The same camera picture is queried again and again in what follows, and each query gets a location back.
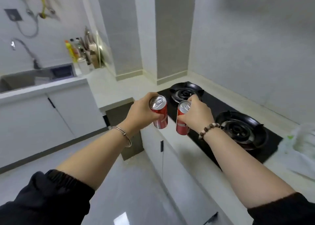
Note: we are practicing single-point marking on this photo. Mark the person's left hand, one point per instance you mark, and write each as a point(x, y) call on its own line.
point(140, 114)

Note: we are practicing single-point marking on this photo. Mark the person's right hand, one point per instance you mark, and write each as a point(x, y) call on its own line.
point(199, 116)

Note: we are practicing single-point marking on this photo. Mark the red can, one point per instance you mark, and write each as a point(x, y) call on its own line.
point(162, 124)
point(182, 130)

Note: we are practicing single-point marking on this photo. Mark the person's left forearm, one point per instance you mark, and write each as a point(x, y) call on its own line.
point(93, 158)

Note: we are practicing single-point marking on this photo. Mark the person's right forearm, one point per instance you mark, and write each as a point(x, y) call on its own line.
point(246, 170)

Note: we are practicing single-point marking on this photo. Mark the person's black right sleeve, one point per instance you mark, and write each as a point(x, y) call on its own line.
point(285, 210)

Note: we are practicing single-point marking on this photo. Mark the person's black sleeve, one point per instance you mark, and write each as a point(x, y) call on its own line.
point(44, 200)
point(285, 210)

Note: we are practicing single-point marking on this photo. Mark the person's black left sleeve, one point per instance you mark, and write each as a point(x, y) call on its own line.
point(44, 200)

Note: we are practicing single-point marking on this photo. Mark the black glass gas hob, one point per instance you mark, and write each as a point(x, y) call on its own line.
point(214, 106)

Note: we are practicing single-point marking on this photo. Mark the silver bangle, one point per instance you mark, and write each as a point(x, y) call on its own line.
point(123, 133)

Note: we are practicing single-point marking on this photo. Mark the dark grey cabinet panel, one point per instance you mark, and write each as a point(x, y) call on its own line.
point(133, 148)

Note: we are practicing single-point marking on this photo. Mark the wooden knife block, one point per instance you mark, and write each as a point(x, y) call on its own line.
point(94, 58)

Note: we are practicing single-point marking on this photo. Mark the white cup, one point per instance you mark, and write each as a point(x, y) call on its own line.
point(83, 66)

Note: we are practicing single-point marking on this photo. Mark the brown condiment bottle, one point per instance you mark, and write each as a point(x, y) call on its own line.
point(76, 51)

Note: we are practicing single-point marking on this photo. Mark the dark cap condiment bottle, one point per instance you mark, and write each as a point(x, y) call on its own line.
point(80, 45)

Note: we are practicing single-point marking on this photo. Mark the yellow detergent bottle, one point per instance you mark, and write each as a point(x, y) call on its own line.
point(71, 51)

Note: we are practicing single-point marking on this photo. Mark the white plastic bag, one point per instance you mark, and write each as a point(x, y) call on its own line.
point(300, 158)

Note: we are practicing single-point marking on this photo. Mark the steel kitchen sink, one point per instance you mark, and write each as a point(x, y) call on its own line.
point(17, 82)

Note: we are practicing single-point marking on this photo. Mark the chrome sink faucet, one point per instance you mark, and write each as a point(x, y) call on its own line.
point(27, 48)

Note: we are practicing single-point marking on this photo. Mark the black wall outlet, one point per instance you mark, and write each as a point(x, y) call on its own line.
point(13, 14)

